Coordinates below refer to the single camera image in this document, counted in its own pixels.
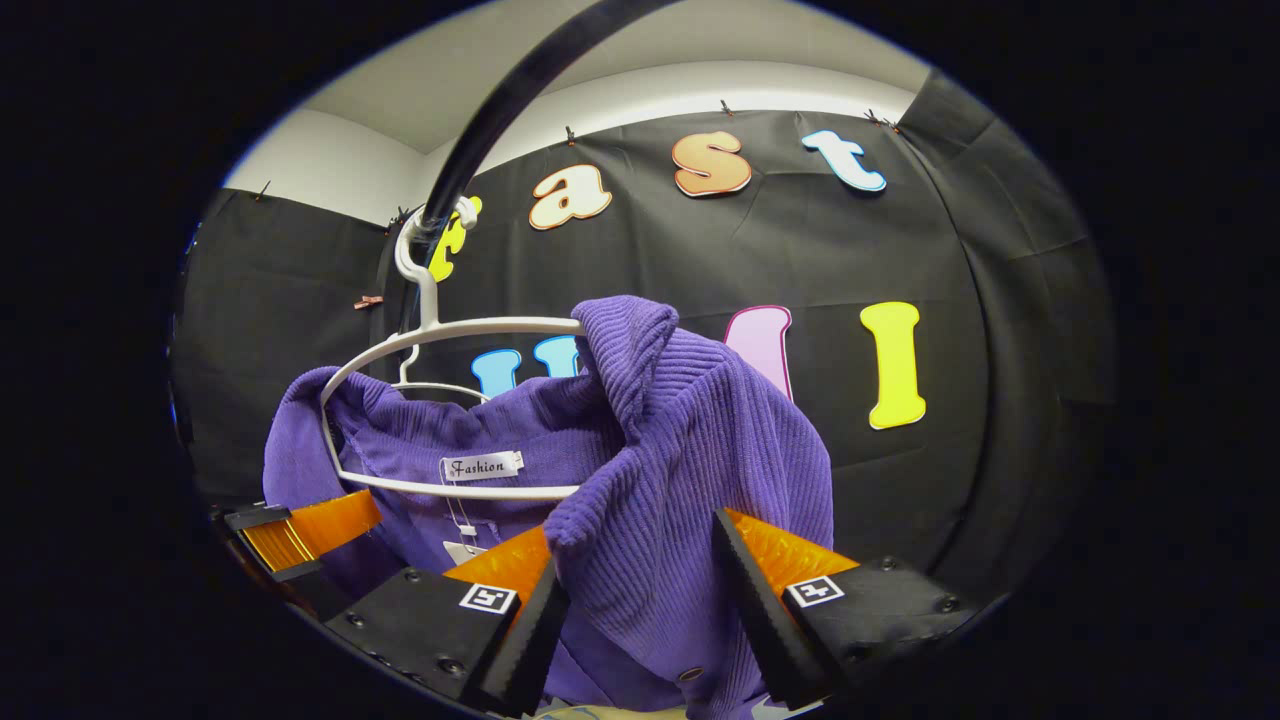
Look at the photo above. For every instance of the black clothes rack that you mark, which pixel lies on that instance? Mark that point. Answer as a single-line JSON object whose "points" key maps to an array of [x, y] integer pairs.
{"points": [[500, 110]]}

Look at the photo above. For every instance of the white plastic clothes hanger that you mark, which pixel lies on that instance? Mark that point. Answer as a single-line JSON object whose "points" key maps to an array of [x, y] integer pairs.
{"points": [[430, 305], [445, 386]]}

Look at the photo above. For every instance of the black backdrop cloth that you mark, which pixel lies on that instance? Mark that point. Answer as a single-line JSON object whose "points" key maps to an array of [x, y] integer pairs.
{"points": [[1000, 300]]}

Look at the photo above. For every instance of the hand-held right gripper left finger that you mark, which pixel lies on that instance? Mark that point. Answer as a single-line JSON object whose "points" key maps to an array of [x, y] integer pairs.
{"points": [[525, 650]]}

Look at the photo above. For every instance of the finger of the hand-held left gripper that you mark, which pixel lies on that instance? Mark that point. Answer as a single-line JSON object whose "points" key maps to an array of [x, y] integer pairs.
{"points": [[255, 517]]}

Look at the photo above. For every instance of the purple knit cardigan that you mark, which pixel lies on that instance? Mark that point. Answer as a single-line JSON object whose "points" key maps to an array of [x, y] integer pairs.
{"points": [[680, 450]]}

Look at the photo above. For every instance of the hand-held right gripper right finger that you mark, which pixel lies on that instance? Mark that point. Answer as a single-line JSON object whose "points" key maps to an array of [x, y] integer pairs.
{"points": [[775, 630]]}

